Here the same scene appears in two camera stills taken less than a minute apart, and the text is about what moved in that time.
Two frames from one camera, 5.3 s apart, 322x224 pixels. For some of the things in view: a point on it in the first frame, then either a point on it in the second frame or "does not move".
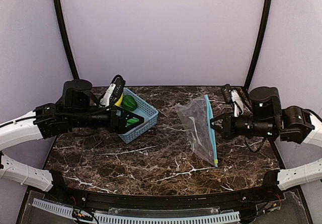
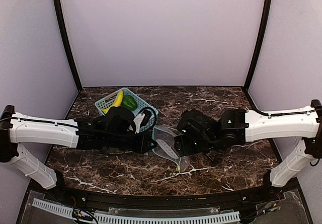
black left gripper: x=114 y=121 to x=145 y=146
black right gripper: x=226 y=126 to x=183 y=142
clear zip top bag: x=197 y=117 to x=166 y=148
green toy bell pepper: x=129 y=103 does not move
